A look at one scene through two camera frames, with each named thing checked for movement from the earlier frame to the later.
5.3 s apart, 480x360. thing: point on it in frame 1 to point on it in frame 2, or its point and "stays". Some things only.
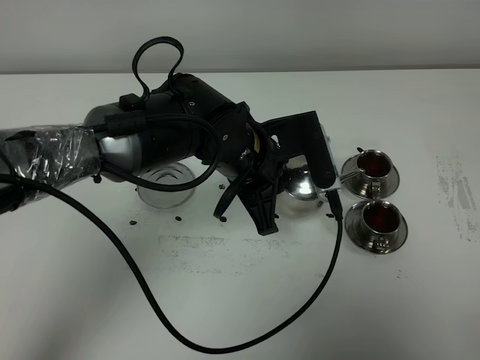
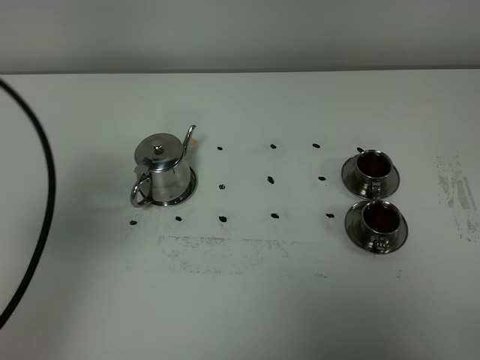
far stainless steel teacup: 376,165 stays
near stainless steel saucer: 355,231 stays
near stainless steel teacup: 381,222 stays
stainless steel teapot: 301,196 to 168,178
